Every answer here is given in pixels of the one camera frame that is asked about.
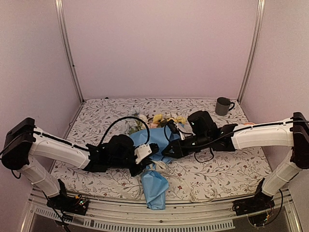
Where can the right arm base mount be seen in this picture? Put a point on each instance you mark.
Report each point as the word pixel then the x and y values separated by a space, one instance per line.
pixel 260 207

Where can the cream printed ribbon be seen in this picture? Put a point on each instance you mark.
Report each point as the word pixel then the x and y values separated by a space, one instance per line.
pixel 124 179

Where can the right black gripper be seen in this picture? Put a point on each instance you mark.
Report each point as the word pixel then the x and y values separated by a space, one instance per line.
pixel 178 150

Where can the left aluminium frame post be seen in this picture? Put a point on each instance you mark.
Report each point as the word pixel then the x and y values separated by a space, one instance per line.
pixel 67 49

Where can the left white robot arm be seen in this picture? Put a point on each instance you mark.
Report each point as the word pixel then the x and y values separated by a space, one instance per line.
pixel 26 140

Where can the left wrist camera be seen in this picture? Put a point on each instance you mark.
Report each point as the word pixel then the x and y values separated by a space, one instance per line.
pixel 145 150

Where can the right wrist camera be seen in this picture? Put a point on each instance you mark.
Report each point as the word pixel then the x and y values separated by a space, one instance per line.
pixel 176 129

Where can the orange patterned bowl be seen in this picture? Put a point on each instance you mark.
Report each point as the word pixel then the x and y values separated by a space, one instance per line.
pixel 249 124

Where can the blue hydrangea stem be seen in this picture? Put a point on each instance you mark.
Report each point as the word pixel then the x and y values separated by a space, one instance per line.
pixel 133 125

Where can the aluminium frame post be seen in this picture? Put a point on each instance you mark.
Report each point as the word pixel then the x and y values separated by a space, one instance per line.
pixel 67 49
pixel 253 48

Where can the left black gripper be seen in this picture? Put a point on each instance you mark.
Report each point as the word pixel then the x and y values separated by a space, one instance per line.
pixel 143 163

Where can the yellow flower stem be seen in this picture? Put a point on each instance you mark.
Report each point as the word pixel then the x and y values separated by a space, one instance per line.
pixel 161 120

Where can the floral patterned table mat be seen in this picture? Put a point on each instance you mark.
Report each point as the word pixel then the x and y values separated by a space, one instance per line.
pixel 231 173

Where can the blue wrapping paper sheet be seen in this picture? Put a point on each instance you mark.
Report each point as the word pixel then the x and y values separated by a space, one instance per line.
pixel 153 183

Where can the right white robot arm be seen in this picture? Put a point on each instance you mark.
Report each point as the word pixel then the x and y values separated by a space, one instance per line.
pixel 292 132

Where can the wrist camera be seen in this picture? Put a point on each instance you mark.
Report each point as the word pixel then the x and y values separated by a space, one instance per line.
pixel 176 129
pixel 145 150

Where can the right aluminium frame post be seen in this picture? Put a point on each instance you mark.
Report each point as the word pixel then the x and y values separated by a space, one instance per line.
pixel 253 48

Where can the front aluminium rail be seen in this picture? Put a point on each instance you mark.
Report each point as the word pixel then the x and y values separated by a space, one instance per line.
pixel 107 214

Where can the grey metal mug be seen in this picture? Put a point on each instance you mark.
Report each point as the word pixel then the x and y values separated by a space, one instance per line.
pixel 223 106

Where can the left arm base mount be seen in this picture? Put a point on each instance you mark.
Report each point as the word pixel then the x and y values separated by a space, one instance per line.
pixel 76 205

